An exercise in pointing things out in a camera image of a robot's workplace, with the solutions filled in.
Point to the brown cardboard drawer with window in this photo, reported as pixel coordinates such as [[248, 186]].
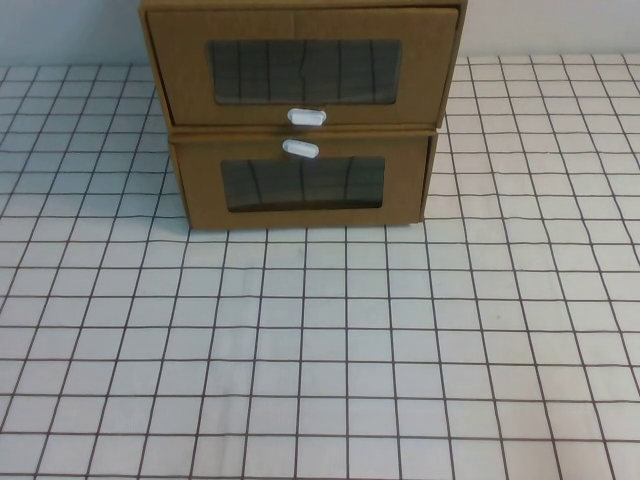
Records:
[[425, 75], [400, 150]]

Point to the brown cardboard box sleeve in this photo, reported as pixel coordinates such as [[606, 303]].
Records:
[[300, 3], [429, 165]]

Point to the white grid tablecloth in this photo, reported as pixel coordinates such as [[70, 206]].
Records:
[[450, 325]]

